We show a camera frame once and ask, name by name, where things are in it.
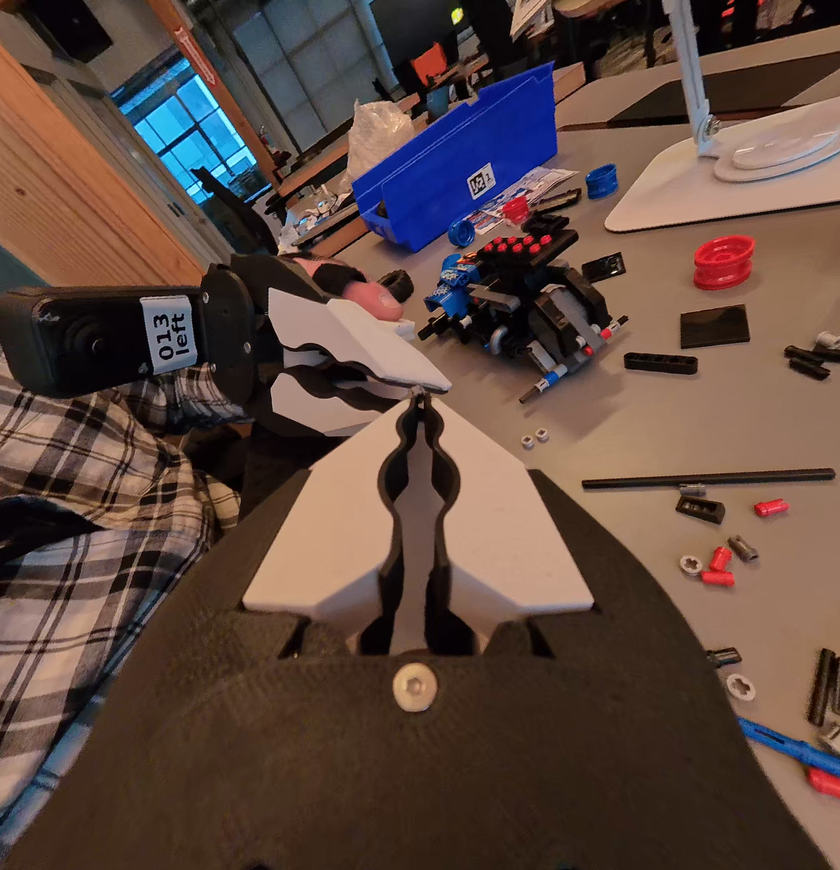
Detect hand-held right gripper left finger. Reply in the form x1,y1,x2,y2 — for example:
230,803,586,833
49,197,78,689
242,397,422,657

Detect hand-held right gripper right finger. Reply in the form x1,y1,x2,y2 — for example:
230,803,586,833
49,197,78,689
423,394,595,656

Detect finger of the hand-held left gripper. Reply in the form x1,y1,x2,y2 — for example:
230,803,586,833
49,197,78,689
270,370,408,438
266,288,455,394

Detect black beam assembly red pins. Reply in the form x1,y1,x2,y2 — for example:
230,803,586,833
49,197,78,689
476,230,578,271

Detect black blue toy car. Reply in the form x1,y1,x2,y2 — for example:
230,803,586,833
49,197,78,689
418,230,630,406

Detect person's left forearm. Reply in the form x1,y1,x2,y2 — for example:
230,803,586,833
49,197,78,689
137,362,254,439

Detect light grey desk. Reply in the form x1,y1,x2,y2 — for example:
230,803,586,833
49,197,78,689
257,41,840,870

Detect black desk mat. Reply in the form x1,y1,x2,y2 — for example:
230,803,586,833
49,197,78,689
609,46,840,130

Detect person's left hand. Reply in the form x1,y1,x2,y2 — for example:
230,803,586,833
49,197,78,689
304,257,406,322

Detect wooden work table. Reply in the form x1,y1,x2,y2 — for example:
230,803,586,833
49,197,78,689
267,92,424,256

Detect black grille slope brick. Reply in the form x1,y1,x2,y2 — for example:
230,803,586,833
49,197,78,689
675,496,727,526

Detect blue storage bin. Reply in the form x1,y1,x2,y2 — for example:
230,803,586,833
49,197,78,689
350,61,560,254

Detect clear plastic bag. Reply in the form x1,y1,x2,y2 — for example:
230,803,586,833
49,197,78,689
347,100,418,179

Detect long black axle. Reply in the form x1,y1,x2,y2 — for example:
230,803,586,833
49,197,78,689
582,468,837,492

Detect pile of small toy bricks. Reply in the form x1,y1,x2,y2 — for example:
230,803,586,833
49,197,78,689
678,533,840,806

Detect glass pane window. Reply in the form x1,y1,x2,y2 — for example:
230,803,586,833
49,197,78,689
114,71,257,201

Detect black short beam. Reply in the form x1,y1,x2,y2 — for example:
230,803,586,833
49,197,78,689
623,351,699,374

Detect black square tile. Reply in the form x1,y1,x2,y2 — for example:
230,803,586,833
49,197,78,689
581,251,628,284
680,304,752,350

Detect orange chair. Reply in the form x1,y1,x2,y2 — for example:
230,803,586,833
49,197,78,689
411,42,449,86

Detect white book stand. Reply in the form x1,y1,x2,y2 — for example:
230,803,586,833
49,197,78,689
603,92,840,234

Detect white oval stand base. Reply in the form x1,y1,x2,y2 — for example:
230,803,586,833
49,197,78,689
714,121,840,184

